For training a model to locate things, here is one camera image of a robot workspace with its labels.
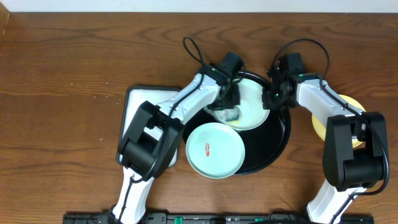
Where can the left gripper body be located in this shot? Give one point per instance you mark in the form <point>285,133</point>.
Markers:
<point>228,98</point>

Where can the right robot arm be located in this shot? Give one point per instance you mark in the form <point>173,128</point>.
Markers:
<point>355,156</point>

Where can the black rectangular foam tray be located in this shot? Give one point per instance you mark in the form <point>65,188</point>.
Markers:
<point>135,96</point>

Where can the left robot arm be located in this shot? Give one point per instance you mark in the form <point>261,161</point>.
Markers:
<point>148,143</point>

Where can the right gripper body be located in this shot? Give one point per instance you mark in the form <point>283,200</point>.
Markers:
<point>274,99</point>

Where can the mint plate front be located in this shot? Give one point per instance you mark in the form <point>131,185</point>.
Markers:
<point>215,150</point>

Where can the mint plate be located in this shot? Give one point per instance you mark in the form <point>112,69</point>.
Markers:
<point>252,112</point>
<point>215,150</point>

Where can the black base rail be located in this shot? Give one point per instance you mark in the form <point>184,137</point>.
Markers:
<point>163,218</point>

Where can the yellow plate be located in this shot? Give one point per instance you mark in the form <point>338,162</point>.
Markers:
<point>321,130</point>

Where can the green scouring sponge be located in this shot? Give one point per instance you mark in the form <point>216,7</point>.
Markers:
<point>229,115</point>

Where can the black round tray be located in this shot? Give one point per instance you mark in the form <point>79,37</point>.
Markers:
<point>263,144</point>

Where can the white soap foam puddle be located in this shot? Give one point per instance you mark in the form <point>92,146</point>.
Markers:
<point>216,114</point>

